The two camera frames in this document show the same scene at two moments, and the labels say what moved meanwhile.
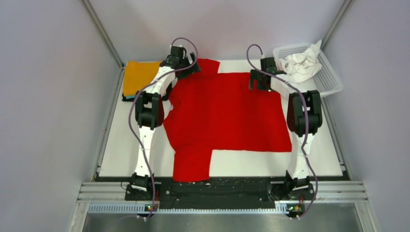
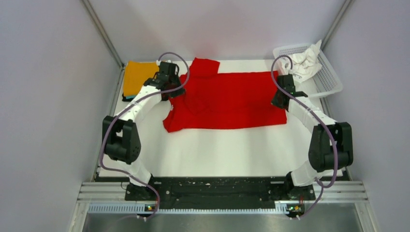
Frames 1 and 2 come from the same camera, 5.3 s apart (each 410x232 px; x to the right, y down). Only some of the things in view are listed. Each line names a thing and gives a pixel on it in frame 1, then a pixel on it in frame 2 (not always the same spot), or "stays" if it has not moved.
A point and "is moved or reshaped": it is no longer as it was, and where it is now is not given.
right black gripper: (256, 75) to (274, 101)
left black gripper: (193, 69) to (177, 93)
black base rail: (222, 193) stays
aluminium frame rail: (92, 192) stays
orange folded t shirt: (138, 75) stays
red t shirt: (210, 110) is moved or reshaped
